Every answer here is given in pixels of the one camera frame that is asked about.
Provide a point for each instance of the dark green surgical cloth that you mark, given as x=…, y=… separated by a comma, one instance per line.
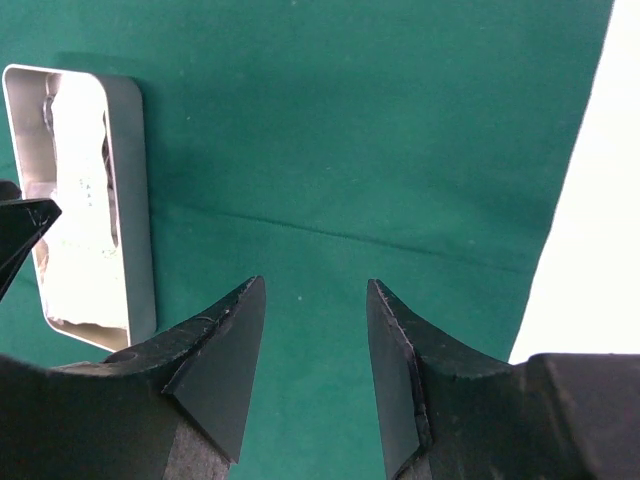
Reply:
x=320, y=144

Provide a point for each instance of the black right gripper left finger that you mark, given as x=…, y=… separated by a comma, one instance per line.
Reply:
x=172, y=407

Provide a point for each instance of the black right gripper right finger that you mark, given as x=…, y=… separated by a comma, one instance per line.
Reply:
x=448, y=411

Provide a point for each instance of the white gauze packet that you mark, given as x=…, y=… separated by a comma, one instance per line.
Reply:
x=83, y=281

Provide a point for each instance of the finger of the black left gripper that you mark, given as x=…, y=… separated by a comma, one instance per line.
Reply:
x=23, y=223

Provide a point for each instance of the metal surgical kit tray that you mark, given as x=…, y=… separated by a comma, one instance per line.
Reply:
x=28, y=92

